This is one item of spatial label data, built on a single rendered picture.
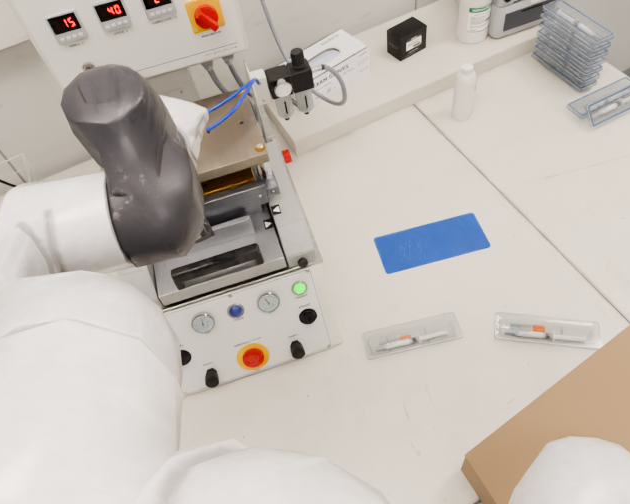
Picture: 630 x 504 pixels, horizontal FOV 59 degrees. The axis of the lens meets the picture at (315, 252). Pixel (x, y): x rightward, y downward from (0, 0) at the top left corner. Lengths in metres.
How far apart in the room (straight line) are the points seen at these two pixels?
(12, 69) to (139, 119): 0.97
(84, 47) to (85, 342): 0.77
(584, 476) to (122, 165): 0.43
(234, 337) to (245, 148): 0.34
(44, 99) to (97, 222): 1.02
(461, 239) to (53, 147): 1.04
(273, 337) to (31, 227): 0.61
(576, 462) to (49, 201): 0.47
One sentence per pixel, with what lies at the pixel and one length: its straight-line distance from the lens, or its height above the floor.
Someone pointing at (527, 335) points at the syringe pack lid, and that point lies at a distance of 1.09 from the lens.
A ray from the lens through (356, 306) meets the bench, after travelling 1.12.
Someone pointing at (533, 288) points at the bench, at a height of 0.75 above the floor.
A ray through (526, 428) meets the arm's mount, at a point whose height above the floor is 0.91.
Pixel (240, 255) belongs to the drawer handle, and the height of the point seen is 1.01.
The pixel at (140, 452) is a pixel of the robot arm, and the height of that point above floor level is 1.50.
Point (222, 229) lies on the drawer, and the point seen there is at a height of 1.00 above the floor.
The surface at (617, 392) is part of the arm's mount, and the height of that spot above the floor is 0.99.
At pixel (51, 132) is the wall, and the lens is 1.56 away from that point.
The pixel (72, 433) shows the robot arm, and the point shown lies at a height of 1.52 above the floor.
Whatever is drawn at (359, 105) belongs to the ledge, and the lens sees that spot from 1.45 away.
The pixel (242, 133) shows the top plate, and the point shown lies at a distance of 0.94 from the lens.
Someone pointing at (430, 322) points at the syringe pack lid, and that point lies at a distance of 1.08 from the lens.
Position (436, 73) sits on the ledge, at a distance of 1.53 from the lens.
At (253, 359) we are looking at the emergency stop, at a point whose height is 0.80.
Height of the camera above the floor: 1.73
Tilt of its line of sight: 54 degrees down
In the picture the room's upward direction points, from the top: 12 degrees counter-clockwise
